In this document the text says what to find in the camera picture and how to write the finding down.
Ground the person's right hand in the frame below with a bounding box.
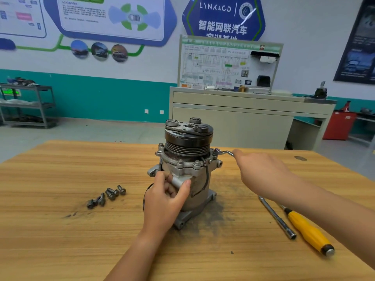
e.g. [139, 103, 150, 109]
[232, 148, 295, 200]

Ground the person's left hand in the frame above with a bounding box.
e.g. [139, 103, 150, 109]
[142, 170, 193, 239]

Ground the silver combination wrench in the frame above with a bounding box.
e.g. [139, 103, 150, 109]
[212, 148, 236, 159]

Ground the grey metal compressor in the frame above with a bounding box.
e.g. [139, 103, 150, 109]
[143, 117, 224, 231]

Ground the person's right forearm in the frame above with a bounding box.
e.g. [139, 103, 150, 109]
[281, 175, 375, 270]

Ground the silver L-shaped socket wrench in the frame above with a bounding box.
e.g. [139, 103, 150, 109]
[258, 196, 298, 240]

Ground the beige workbench cabinet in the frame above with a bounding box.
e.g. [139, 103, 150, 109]
[169, 86, 338, 151]

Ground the red cabinet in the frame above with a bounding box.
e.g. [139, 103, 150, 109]
[323, 110, 358, 141]

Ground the small black device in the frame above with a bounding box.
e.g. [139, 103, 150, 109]
[313, 81, 329, 100]

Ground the white wiring display board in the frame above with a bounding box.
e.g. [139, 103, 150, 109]
[177, 35, 284, 92]

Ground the grey metal shelf cart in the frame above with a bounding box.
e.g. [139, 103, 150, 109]
[0, 77, 59, 129]

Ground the blue rounded infographic panel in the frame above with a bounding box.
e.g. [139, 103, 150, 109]
[43, 0, 178, 48]

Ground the yellow handled screwdriver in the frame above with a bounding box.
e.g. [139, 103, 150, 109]
[280, 205, 336, 257]

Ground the dark wall poster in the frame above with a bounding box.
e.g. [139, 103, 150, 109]
[333, 3, 375, 85]

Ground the blue hexagon wall sign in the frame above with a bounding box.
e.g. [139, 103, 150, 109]
[182, 0, 267, 42]

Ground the round photo wall decal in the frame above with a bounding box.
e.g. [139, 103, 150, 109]
[111, 44, 129, 63]
[70, 39, 90, 60]
[91, 42, 110, 61]

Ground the white infographic wall panel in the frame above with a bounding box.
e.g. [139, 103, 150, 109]
[0, 0, 48, 39]

